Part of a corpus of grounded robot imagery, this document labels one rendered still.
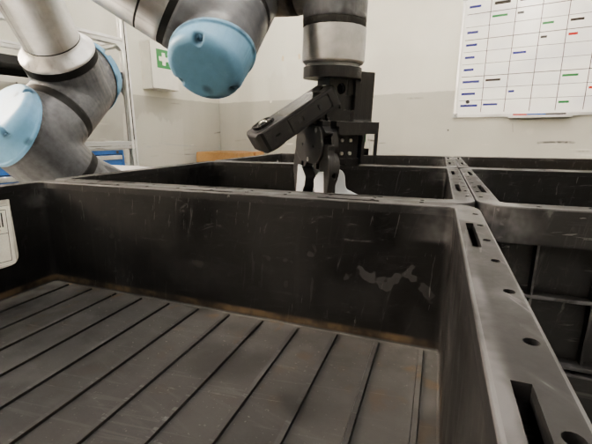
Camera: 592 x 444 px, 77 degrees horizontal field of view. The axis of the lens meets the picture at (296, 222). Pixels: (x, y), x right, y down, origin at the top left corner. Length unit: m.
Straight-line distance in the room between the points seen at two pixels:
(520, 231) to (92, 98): 0.67
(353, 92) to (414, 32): 3.15
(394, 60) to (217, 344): 3.44
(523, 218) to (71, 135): 0.64
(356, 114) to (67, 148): 0.46
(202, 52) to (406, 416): 0.32
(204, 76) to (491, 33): 3.21
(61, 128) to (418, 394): 0.63
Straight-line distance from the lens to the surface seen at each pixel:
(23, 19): 0.71
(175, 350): 0.29
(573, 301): 0.30
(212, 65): 0.38
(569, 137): 3.44
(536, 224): 0.28
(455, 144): 3.46
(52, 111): 0.71
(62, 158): 0.70
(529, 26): 3.50
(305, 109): 0.45
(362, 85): 0.50
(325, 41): 0.46
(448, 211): 0.26
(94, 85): 0.76
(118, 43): 2.70
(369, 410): 0.23
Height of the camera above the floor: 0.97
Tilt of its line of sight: 13 degrees down
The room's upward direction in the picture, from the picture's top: straight up
